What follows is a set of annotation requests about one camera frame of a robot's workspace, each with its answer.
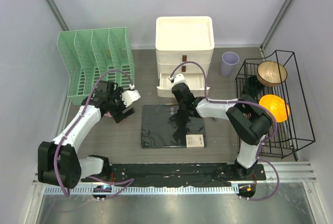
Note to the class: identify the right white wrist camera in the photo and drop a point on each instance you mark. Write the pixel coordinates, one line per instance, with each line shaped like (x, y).
(176, 79)

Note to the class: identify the pink capped pen bundle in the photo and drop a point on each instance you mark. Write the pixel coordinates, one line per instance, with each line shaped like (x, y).
(108, 115)

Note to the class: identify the white drawer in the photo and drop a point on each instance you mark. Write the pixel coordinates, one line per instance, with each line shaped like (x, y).
(186, 68)
(176, 57)
(195, 83)

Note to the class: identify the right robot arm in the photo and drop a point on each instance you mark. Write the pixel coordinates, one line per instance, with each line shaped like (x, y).
(250, 121)

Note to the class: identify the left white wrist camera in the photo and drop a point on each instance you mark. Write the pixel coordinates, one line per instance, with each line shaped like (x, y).
(130, 96)

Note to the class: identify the green file organizer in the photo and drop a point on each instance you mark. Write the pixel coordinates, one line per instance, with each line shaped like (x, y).
(88, 54)

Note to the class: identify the wooden bowl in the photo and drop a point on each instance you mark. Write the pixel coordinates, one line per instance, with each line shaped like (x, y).
(271, 73)

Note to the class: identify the orange bowl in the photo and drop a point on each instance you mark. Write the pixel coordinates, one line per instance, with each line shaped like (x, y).
(277, 106)

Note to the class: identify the black notebook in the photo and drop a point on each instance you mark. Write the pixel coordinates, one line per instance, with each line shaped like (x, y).
(166, 126)

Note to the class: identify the purple cup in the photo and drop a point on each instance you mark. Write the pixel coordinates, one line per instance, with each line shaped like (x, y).
(228, 63)

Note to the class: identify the white cable duct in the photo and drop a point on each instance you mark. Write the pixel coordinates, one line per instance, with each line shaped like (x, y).
(92, 189)

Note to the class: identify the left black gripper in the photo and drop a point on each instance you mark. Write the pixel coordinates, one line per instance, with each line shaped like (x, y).
(116, 94)

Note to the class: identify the white drawer cabinet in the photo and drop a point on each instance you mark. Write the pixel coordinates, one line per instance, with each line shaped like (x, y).
(187, 33)

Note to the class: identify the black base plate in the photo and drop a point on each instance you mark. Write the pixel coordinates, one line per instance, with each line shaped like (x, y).
(175, 175)

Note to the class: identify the white eraser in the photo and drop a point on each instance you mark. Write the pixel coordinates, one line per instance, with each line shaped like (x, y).
(194, 141)

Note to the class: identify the black cup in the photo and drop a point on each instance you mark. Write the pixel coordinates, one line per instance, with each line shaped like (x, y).
(252, 86)

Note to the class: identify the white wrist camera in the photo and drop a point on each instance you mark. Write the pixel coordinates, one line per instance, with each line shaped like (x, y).
(176, 79)
(130, 96)

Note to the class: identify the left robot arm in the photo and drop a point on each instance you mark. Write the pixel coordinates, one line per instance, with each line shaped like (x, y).
(57, 160)

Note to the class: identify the black wire rack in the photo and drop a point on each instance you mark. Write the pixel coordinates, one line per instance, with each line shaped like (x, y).
(297, 131)

